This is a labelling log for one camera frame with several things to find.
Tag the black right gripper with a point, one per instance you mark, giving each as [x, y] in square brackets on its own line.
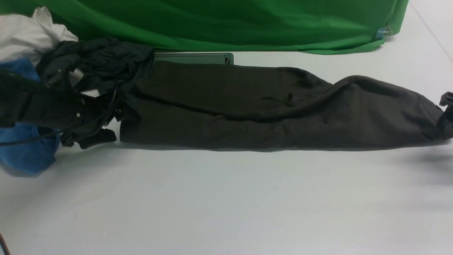
[446, 119]

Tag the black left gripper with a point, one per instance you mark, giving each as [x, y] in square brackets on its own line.
[57, 106]

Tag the dark gray long-sleeve top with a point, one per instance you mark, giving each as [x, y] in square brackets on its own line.
[213, 106]

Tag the blue crumpled garment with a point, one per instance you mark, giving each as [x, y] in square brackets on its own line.
[32, 157]

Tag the dark teal crumpled garment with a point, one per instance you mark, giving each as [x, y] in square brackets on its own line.
[105, 63]

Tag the blue binder clip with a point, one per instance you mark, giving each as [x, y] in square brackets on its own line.
[383, 33]

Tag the white crumpled garment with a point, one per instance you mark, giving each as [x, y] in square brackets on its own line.
[31, 37]

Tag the green backdrop cloth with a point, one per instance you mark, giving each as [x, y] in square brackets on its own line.
[323, 27]

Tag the metal table cable tray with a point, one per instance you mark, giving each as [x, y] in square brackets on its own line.
[196, 58]

